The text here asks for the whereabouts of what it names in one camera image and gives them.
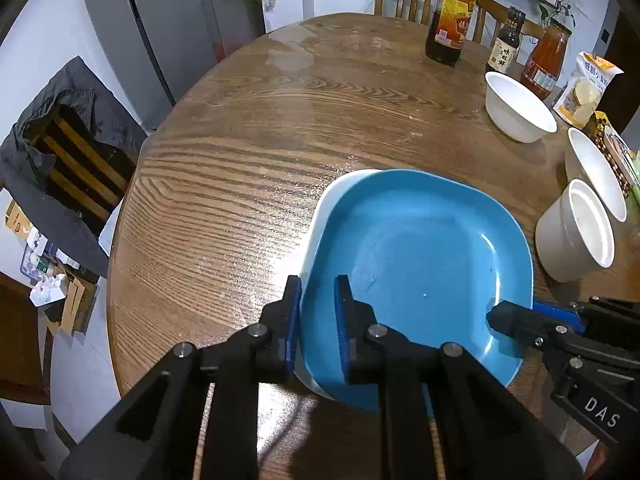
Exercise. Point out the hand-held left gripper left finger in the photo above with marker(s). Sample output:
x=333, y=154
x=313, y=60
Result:
x=292, y=322

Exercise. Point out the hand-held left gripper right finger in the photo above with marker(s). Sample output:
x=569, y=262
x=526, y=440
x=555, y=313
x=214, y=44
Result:
x=342, y=325

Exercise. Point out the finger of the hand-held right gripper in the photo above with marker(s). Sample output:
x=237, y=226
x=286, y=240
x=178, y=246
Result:
x=515, y=321
x=557, y=316

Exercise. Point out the white bowl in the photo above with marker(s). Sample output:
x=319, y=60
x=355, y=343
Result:
x=520, y=107
x=570, y=235
x=595, y=172

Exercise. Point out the white plate with blue pattern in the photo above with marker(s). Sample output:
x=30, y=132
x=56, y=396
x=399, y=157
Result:
x=320, y=220

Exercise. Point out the wooden bead trivet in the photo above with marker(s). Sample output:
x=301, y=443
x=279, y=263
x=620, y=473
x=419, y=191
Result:
x=607, y=152

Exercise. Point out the white food tray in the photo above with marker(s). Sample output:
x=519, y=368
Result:
x=622, y=152

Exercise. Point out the white flour packet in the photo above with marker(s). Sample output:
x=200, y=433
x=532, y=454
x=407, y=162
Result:
x=587, y=90

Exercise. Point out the pile of cardboard and papers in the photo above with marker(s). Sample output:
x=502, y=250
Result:
x=50, y=280

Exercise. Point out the red sauce bottle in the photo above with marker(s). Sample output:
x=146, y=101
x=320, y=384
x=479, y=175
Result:
x=546, y=62

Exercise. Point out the dark wooden cabinet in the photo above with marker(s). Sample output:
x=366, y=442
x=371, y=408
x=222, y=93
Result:
x=22, y=340

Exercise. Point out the wooden chair with slats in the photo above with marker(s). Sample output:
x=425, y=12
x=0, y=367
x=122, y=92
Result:
x=75, y=160

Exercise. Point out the small soy sauce bottle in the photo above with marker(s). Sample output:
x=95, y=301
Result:
x=506, y=42

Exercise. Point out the large dark vinegar bottle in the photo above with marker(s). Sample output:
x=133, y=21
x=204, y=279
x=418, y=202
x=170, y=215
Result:
x=450, y=20

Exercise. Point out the grey jacket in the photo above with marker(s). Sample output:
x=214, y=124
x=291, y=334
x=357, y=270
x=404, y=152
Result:
x=75, y=85

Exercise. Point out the grey refrigerator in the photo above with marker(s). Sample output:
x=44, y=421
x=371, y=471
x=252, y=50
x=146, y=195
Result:
x=165, y=25

